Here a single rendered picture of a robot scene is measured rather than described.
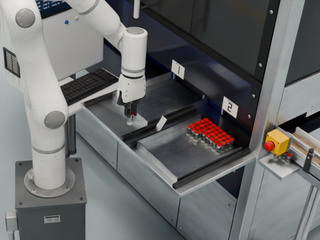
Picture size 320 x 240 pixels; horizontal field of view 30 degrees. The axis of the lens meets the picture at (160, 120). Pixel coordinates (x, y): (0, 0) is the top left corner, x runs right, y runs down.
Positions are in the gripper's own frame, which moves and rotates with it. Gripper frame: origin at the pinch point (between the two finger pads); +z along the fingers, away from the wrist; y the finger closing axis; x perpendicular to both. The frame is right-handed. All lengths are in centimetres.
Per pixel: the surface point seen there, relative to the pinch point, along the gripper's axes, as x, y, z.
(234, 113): 9.6, -46.6, 11.2
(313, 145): 37, -67, 20
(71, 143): -93, -33, 78
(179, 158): 7.5, -20.4, 25.0
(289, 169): 37, -53, 26
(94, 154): -106, -57, 103
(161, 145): -3.3, -19.8, 24.3
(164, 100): -28, -41, 21
